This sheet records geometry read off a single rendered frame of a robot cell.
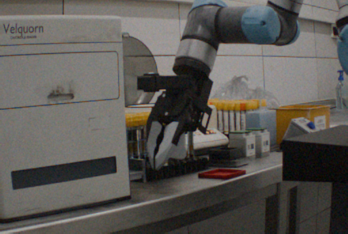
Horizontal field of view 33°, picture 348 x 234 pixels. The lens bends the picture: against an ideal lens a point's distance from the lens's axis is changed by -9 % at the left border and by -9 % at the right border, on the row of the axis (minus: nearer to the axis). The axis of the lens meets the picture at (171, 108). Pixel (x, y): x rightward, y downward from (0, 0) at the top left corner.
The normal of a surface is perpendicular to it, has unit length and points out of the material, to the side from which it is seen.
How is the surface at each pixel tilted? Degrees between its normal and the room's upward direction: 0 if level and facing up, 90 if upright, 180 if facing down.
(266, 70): 90
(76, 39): 89
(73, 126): 90
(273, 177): 90
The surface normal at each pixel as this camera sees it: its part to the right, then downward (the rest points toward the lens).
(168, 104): -0.58, -0.43
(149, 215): 0.76, 0.00
